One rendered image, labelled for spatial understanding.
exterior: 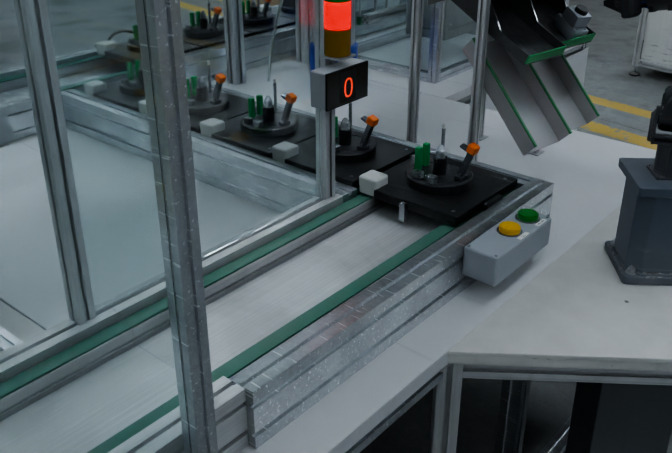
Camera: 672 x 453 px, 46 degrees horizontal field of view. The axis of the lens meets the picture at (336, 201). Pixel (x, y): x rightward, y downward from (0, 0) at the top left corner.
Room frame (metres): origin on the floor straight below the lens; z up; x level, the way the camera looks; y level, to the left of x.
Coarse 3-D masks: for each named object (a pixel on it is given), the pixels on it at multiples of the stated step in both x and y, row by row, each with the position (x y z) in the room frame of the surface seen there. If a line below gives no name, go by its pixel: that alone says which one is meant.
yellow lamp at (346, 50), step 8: (328, 32) 1.42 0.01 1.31; (336, 32) 1.42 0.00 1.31; (344, 32) 1.42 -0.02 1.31; (328, 40) 1.42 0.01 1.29; (336, 40) 1.42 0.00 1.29; (344, 40) 1.42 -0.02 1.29; (328, 48) 1.42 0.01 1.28; (336, 48) 1.42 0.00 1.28; (344, 48) 1.42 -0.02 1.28; (328, 56) 1.43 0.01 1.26; (336, 56) 1.42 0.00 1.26; (344, 56) 1.42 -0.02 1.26
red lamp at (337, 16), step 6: (324, 0) 1.44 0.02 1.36; (324, 6) 1.43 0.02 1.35; (330, 6) 1.42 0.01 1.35; (336, 6) 1.42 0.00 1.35; (342, 6) 1.42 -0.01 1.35; (348, 6) 1.43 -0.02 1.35; (324, 12) 1.43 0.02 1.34; (330, 12) 1.42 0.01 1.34; (336, 12) 1.42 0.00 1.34; (342, 12) 1.42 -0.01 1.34; (348, 12) 1.43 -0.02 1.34; (324, 18) 1.43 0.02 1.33; (330, 18) 1.42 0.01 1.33; (336, 18) 1.42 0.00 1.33; (342, 18) 1.42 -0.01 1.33; (348, 18) 1.43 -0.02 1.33; (324, 24) 1.44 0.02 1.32; (330, 24) 1.42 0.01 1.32; (336, 24) 1.42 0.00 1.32; (342, 24) 1.42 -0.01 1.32; (348, 24) 1.43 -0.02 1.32; (336, 30) 1.42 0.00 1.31
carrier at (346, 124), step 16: (336, 128) 1.71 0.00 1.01; (336, 144) 1.63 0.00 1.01; (352, 144) 1.67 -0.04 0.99; (368, 144) 1.65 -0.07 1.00; (384, 144) 1.72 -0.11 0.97; (400, 144) 1.72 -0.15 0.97; (336, 160) 1.61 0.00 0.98; (352, 160) 1.61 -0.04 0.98; (368, 160) 1.62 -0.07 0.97; (384, 160) 1.62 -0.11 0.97; (400, 160) 1.64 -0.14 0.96; (336, 176) 1.54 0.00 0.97; (352, 176) 1.53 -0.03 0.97
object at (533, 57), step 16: (464, 0) 1.76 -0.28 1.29; (496, 0) 1.84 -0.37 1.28; (512, 0) 1.82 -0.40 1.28; (528, 0) 1.78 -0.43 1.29; (496, 16) 1.69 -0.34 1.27; (512, 16) 1.79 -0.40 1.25; (528, 16) 1.78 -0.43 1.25; (496, 32) 1.69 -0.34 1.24; (512, 32) 1.73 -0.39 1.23; (528, 32) 1.75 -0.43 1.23; (544, 32) 1.74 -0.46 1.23; (512, 48) 1.65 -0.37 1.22; (528, 48) 1.69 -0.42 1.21; (544, 48) 1.70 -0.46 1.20; (560, 48) 1.68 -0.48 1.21; (528, 64) 1.63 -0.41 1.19
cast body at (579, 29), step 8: (568, 8) 1.80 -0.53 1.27; (576, 8) 1.79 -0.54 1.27; (584, 8) 1.80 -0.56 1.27; (560, 16) 1.82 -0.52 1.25; (568, 16) 1.80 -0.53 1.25; (576, 16) 1.78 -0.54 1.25; (584, 16) 1.78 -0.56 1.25; (560, 24) 1.81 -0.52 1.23; (568, 24) 1.79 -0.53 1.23; (576, 24) 1.78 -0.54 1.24; (584, 24) 1.79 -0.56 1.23; (560, 32) 1.81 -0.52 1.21; (568, 32) 1.79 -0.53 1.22; (576, 32) 1.77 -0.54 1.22; (584, 32) 1.79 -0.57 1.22
